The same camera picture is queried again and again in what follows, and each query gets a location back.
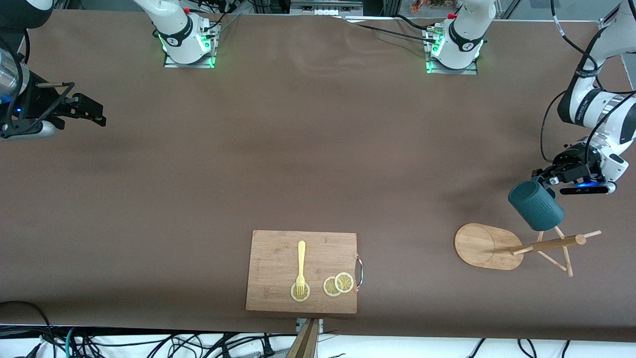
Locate teal cup yellow inside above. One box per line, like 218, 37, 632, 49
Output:
507, 169, 566, 232

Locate wooden mug rack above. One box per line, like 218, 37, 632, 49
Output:
454, 223, 602, 278

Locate bamboo cutting board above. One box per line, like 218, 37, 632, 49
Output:
245, 229, 364, 315

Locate yellow plastic fork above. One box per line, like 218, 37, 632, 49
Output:
295, 240, 307, 297

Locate grey power strip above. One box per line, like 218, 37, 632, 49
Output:
290, 0, 364, 15

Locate wooden beam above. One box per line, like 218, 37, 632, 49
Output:
286, 318, 319, 358

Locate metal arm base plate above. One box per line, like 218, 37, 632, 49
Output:
163, 30, 217, 69
425, 27, 478, 75

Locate teal cable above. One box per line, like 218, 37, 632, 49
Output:
64, 327, 79, 358

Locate metal bracket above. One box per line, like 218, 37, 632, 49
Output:
296, 318, 324, 335

